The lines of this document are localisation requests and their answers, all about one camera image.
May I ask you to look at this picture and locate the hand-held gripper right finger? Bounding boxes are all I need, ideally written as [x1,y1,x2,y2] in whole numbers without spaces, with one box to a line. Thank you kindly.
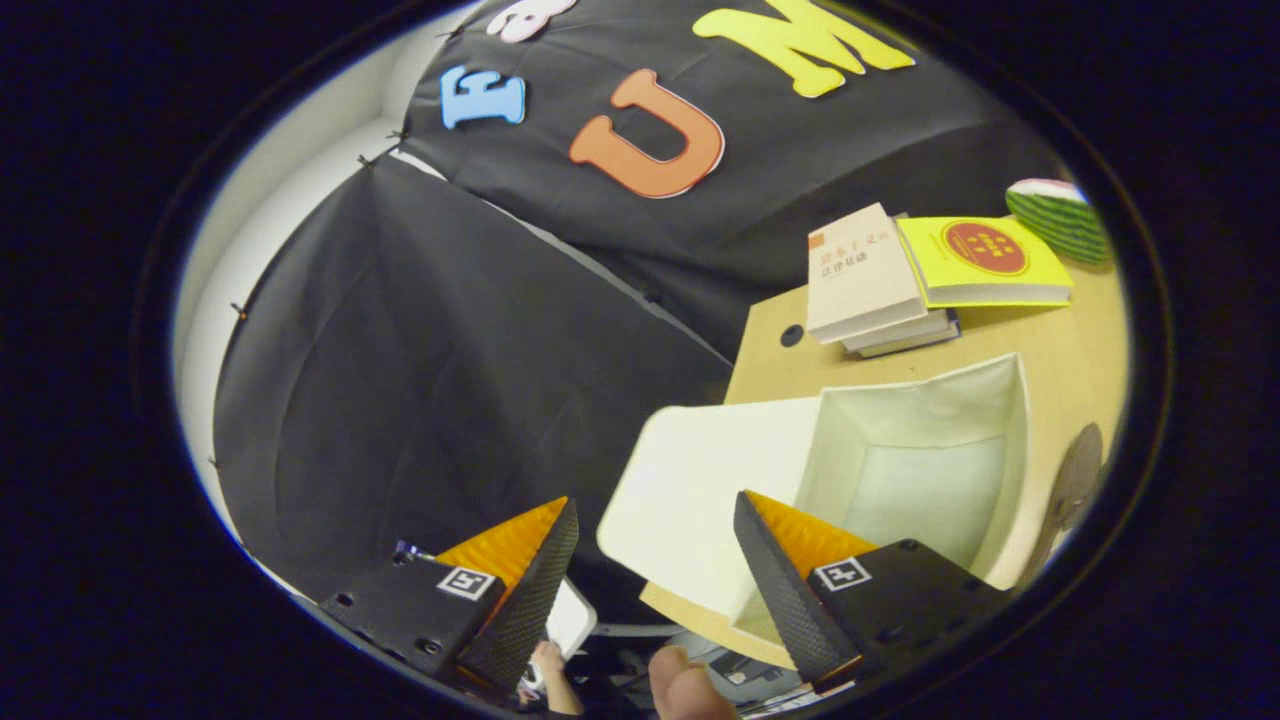
[733,490,1011,694]

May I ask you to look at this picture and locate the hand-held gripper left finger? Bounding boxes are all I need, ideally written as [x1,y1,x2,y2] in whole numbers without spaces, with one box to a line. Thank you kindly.
[318,496,581,693]

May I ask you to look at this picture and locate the white fabric storage box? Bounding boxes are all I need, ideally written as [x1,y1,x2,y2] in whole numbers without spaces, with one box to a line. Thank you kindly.
[598,352,1031,651]

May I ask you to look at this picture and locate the brown suede shoe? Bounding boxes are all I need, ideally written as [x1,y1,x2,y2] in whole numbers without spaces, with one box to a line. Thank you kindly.
[1040,422,1104,586]

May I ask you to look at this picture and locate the white flat panel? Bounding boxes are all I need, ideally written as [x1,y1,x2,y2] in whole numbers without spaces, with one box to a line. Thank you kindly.
[545,578,599,661]

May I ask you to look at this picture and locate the black backdrop cloth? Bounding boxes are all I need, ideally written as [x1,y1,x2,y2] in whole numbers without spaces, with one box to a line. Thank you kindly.
[210,0,1061,601]

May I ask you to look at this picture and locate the grey stacked book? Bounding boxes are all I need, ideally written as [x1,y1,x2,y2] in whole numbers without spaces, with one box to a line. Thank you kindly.
[840,308,953,353]
[855,318,963,359]

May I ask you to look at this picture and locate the beige cover book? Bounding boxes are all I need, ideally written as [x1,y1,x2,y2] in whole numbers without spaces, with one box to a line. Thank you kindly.
[805,203,931,346]

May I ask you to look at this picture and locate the yellow book with red circle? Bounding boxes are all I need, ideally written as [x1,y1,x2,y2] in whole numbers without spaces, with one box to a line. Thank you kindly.
[895,216,1074,309]

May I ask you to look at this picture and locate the watermelon slice plush toy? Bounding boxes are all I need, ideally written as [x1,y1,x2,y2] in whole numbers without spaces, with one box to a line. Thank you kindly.
[1005,178,1113,266]

